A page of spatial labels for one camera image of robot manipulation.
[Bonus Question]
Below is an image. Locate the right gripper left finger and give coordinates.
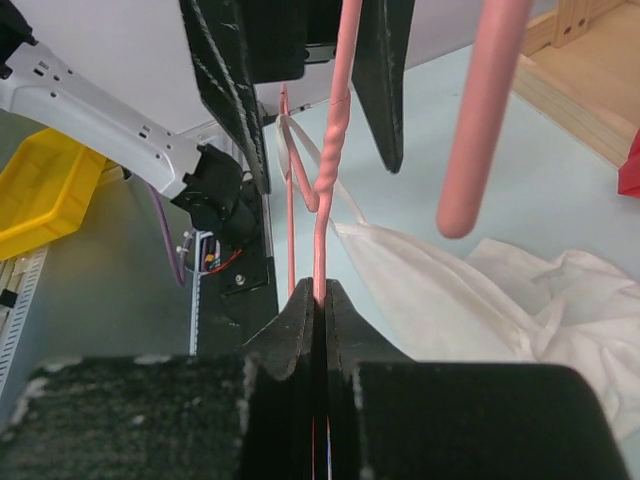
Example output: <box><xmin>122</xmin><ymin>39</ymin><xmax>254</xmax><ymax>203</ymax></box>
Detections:
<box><xmin>1</xmin><ymin>279</ymin><xmax>314</xmax><ymax>479</ymax></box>

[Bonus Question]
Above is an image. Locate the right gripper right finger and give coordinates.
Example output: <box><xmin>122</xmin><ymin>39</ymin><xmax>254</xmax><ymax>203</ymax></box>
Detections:
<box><xmin>325</xmin><ymin>280</ymin><xmax>628</xmax><ymax>479</ymax></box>

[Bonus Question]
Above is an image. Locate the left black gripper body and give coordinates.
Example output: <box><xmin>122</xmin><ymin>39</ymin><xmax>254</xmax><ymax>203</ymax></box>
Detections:
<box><xmin>239</xmin><ymin>0</ymin><xmax>342</xmax><ymax>84</ymax></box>

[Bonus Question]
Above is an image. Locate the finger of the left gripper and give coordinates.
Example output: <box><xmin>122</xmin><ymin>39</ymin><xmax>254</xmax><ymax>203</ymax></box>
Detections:
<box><xmin>352</xmin><ymin>0</ymin><xmax>415</xmax><ymax>174</ymax></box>
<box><xmin>179</xmin><ymin>0</ymin><xmax>271</xmax><ymax>194</ymax></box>

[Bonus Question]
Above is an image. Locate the pink wire hanger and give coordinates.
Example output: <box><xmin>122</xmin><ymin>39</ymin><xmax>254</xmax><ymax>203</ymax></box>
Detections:
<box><xmin>287</xmin><ymin>1</ymin><xmax>531</xmax><ymax>479</ymax></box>

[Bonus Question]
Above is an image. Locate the white tank top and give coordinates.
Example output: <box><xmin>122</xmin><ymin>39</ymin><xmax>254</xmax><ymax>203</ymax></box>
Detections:
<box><xmin>331</xmin><ymin>184</ymin><xmax>639</xmax><ymax>439</ymax></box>

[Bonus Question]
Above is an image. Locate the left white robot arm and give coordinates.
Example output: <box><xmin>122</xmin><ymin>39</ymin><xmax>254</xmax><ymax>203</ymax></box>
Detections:
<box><xmin>1</xmin><ymin>1</ymin><xmax>414</xmax><ymax>248</ymax></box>

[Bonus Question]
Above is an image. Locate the red tank top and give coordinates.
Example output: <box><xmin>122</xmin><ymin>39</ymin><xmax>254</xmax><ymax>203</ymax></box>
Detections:
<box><xmin>617</xmin><ymin>130</ymin><xmax>640</xmax><ymax>199</ymax></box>

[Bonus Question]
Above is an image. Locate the wooden clothes rack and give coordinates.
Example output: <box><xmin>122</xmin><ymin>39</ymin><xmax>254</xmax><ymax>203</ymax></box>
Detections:
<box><xmin>512</xmin><ymin>1</ymin><xmax>639</xmax><ymax>168</ymax></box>

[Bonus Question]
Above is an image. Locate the yellow plastic bin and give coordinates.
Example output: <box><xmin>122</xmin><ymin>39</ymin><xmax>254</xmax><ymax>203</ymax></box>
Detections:
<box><xmin>1</xmin><ymin>128</ymin><xmax>107</xmax><ymax>260</ymax></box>

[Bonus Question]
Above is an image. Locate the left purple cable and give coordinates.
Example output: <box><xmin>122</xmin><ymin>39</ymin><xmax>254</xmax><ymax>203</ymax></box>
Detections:
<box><xmin>149</xmin><ymin>185</ymin><xmax>194</xmax><ymax>289</ymax></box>

